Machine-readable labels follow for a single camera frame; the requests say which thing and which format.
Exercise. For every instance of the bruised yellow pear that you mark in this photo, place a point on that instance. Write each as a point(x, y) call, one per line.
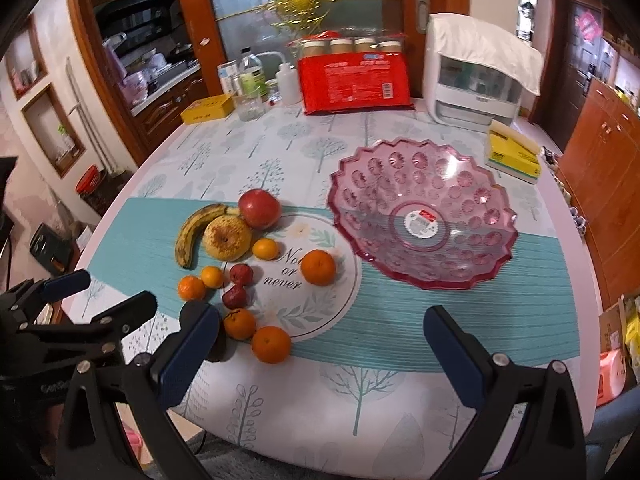
point(227, 238)

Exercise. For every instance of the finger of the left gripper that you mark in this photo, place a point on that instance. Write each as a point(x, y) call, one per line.
point(116, 322)
point(56, 289)

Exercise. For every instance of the yellow flat box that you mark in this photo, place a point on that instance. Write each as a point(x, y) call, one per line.
point(207, 109)

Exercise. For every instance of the wooden cabinet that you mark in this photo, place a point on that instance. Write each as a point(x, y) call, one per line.
point(600, 169)

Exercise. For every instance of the glass sliding door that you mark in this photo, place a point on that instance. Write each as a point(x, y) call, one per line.
point(219, 29)

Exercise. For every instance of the small orange near text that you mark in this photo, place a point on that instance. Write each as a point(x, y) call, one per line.
point(266, 249)

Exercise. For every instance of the yellow tissue pack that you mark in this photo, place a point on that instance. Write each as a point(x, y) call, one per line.
point(509, 151)

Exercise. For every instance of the white squeeze bottle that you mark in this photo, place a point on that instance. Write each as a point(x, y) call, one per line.
point(288, 83)

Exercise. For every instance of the small orange tangerine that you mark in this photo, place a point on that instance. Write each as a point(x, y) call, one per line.
point(213, 277)

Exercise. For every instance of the large orange with stem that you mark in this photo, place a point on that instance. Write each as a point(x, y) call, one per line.
point(240, 324)

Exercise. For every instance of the small red strawberry-like fruit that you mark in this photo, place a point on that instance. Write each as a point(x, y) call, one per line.
point(235, 298)

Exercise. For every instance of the clear drinking glass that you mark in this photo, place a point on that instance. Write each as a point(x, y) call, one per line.
point(248, 105)

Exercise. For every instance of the white countertop appliance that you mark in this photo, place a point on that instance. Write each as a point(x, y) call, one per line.
point(467, 95)

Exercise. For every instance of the clear plastic bottle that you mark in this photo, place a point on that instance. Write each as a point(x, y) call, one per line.
point(252, 76)

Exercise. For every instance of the spotted yellow banana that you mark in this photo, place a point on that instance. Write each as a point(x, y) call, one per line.
point(192, 228)

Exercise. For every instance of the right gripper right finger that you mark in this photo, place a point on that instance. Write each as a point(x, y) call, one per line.
point(466, 363)

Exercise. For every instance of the red paper cup package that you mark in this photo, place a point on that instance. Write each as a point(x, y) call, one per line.
point(352, 69)

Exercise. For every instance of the red apple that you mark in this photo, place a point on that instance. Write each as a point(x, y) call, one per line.
point(259, 209)

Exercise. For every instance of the pink plastic fruit bowl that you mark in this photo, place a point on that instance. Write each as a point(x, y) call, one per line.
point(423, 214)

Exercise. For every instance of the white cloth cover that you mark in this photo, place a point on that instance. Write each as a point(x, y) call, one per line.
point(474, 41)

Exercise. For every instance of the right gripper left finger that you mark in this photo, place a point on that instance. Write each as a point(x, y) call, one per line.
point(179, 357)

